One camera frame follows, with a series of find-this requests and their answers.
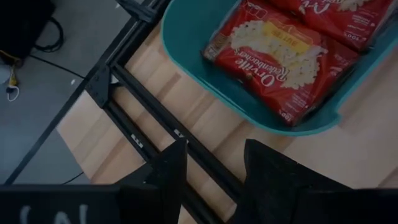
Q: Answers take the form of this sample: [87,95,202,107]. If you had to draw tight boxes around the black equipment case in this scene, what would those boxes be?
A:
[0,0,57,60]

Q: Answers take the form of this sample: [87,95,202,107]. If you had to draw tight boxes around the red Orville popcorn bag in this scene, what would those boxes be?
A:
[267,0,396,52]
[201,0,361,127]

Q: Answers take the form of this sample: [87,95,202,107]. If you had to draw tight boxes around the coiled black cable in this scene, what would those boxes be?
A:
[33,17,65,54]

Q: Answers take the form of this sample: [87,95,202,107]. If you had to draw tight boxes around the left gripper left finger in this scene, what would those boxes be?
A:
[119,138,189,224]

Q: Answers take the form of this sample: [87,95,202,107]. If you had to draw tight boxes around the teal plastic basket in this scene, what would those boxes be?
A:
[160,0,398,137]

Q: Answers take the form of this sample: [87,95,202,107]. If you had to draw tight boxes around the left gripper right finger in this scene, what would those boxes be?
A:
[233,138,354,224]

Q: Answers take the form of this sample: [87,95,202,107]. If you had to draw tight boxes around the white and yellow cable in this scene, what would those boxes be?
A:
[0,62,21,103]

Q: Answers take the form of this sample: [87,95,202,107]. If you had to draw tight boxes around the long thin black cable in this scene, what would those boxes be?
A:
[28,54,86,79]

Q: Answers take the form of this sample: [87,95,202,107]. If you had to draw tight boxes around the black aluminium rig frame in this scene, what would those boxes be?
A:
[84,0,246,224]

